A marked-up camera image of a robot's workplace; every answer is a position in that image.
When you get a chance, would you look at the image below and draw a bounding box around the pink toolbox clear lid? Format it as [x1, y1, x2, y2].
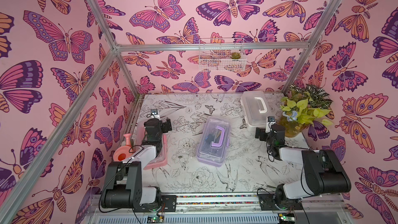
[135, 125, 168, 170]

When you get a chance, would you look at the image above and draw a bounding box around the white toolbox clear lid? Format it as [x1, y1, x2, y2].
[240, 91, 271, 131]

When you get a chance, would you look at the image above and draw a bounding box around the purple toolbox clear lid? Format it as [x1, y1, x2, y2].
[197, 116, 231, 167]

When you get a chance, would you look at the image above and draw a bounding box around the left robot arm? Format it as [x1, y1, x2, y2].
[98, 118, 172, 212]

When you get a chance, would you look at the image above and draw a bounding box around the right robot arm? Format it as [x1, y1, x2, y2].
[255, 123, 351, 205]

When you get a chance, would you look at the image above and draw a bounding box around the pink watering can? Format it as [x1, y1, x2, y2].
[113, 133, 136, 162]

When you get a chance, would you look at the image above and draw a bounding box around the potted green plant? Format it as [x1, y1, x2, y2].
[278, 84, 333, 141]

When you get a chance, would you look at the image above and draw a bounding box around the small succulent in basket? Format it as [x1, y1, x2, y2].
[230, 52, 241, 60]

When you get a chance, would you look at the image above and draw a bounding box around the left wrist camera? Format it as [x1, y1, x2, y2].
[150, 109, 161, 119]

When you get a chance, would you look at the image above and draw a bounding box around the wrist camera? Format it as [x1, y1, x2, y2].
[265, 116, 276, 133]
[150, 109, 161, 119]

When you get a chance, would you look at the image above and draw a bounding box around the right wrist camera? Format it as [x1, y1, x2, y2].
[265, 116, 276, 133]

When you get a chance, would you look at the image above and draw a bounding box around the white wire basket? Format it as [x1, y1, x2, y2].
[198, 38, 247, 73]

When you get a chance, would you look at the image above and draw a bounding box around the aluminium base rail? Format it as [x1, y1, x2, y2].
[83, 190, 354, 224]

